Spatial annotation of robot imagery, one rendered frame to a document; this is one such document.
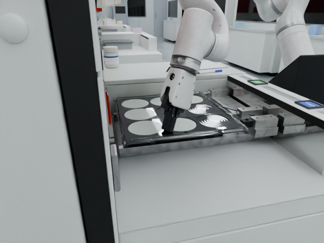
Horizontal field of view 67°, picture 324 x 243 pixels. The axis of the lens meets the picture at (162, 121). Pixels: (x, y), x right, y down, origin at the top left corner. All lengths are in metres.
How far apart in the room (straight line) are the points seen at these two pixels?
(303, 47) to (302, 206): 0.71
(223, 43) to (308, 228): 0.53
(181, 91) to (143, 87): 0.38
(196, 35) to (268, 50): 4.90
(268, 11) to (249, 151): 0.74
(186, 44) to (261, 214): 0.45
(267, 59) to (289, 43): 4.39
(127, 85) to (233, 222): 0.65
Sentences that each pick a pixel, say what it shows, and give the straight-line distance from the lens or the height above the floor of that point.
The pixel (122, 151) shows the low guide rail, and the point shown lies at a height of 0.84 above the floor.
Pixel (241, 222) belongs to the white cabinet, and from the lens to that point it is 0.62.
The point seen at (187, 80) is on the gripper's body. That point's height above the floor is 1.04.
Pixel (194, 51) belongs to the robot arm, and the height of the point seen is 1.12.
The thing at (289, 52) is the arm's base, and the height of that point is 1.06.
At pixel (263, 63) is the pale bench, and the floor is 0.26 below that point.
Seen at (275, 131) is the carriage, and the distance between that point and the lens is 0.85.
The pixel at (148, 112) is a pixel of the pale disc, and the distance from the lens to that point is 0.83.
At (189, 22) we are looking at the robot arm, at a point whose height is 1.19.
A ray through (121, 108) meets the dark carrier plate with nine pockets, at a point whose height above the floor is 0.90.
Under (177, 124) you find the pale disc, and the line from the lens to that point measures 0.74.
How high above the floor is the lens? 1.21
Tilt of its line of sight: 24 degrees down
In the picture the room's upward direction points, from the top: straight up
